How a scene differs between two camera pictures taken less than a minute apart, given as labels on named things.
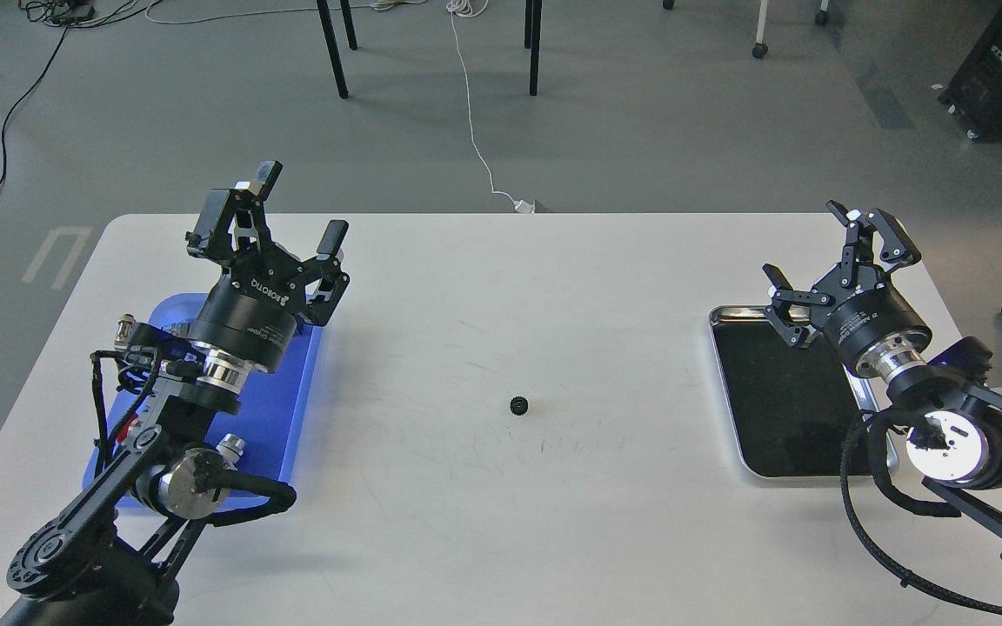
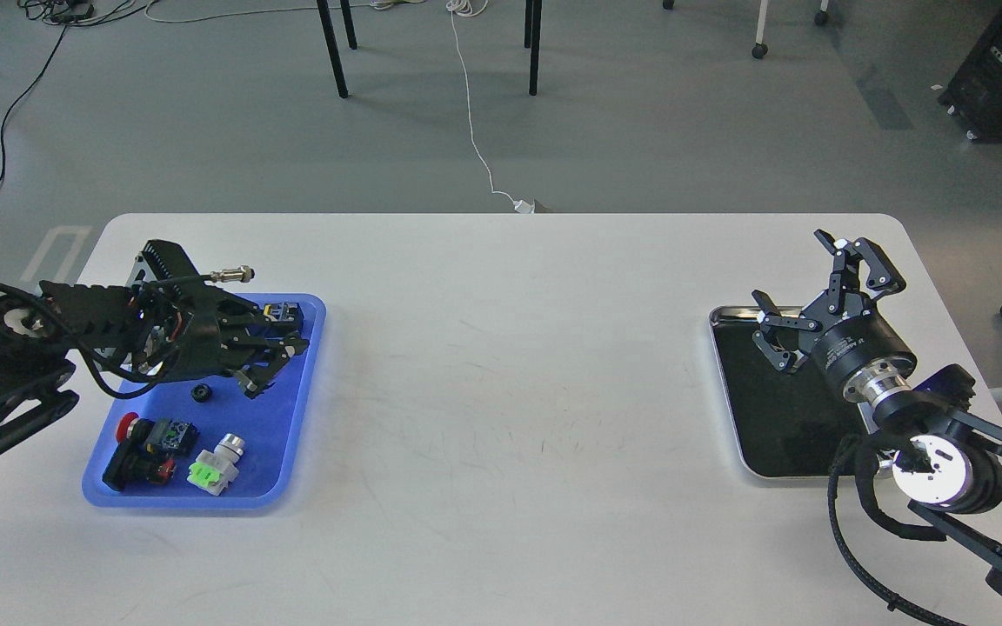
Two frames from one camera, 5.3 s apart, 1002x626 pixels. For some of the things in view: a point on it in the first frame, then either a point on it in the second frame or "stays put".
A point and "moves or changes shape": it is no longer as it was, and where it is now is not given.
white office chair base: x=760 y=49 stays put
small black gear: x=518 y=405 moves or changes shape
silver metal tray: x=793 y=408 stays put
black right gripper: x=869 y=321 to x=842 y=330
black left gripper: x=246 y=318 to x=208 y=331
